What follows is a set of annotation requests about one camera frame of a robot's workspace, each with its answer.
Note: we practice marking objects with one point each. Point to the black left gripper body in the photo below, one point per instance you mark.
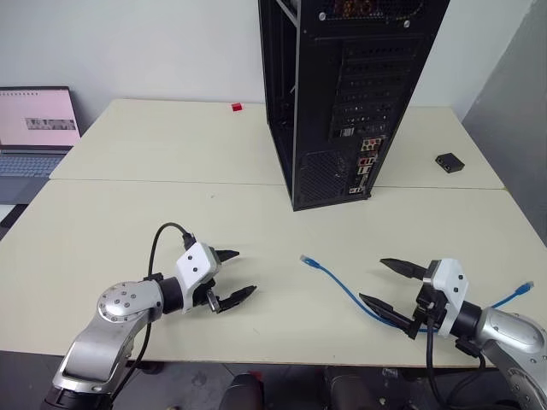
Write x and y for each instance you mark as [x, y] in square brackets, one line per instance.
[207, 294]

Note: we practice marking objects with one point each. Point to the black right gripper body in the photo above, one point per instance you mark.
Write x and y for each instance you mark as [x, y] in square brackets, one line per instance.
[427, 316]

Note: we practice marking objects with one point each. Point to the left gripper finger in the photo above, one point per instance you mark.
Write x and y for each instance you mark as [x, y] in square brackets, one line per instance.
[226, 255]
[237, 296]

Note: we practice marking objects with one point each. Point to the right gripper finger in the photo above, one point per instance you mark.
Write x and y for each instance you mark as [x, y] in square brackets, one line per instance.
[386, 312]
[406, 269]

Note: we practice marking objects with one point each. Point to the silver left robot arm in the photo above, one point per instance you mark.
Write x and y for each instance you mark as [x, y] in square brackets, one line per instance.
[115, 305]

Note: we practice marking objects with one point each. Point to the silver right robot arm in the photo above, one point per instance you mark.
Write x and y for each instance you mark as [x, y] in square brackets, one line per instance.
[508, 333]

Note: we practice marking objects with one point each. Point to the dark rounded shape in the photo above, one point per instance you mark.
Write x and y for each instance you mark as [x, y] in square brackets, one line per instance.
[242, 393]

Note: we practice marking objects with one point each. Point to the small black adapter box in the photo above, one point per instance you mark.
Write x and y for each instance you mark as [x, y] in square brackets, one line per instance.
[449, 162]

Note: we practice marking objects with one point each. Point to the small red block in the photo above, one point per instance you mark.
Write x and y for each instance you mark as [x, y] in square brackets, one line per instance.
[237, 107]

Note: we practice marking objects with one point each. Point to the black computer tower case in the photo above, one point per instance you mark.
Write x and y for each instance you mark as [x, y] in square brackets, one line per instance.
[333, 107]

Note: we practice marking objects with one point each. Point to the grey laptop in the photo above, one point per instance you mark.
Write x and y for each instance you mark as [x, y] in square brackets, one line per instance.
[34, 124]

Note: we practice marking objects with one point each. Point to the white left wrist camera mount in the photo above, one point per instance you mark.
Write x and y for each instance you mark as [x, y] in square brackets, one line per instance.
[194, 265]

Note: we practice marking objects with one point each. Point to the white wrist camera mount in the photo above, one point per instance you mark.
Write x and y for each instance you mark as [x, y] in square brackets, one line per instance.
[194, 265]
[453, 286]

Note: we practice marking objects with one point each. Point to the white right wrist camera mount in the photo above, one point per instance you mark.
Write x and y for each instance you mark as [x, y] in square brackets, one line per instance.
[453, 286]

